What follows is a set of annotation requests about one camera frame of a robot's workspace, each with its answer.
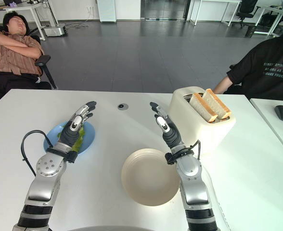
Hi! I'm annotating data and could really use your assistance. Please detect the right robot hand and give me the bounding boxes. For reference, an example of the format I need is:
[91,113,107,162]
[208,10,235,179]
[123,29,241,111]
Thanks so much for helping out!
[149,102,186,154]

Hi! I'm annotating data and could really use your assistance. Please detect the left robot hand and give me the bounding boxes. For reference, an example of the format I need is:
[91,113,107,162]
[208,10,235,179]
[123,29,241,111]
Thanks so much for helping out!
[52,101,97,153]

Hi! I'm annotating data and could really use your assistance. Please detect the green lettuce leaf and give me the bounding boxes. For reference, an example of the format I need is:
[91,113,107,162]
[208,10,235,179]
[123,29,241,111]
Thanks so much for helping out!
[56,123,87,153]

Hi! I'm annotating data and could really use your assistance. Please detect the blue plate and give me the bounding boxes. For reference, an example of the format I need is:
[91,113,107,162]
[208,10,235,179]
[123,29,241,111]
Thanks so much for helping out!
[43,121,96,155]

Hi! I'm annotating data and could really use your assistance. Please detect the cream toaster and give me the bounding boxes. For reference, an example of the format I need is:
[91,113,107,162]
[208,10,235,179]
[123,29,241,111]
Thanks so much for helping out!
[168,86,236,154]

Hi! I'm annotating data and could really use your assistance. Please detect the bread slice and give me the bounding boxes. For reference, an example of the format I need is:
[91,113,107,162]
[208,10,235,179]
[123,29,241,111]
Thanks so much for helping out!
[189,92,219,122]
[202,89,232,120]

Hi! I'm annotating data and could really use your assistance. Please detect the cream plate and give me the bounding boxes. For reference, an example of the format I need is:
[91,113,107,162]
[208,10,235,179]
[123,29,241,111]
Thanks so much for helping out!
[121,148,180,206]

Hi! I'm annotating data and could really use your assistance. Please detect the black office chair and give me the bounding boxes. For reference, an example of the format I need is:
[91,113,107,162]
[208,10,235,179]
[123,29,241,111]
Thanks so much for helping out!
[232,0,261,28]
[0,26,58,90]

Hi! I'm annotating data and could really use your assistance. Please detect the person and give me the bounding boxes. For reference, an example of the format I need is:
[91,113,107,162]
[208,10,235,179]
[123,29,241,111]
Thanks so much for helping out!
[0,12,51,111]
[212,32,283,101]

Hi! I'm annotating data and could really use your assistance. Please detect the silver machine base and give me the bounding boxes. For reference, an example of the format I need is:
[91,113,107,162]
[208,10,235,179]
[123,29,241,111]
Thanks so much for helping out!
[43,24,67,38]

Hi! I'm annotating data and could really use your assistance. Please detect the black cable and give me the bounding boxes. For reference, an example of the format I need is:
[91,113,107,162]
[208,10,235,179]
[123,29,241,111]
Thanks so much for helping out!
[189,140,202,160]
[21,130,53,176]

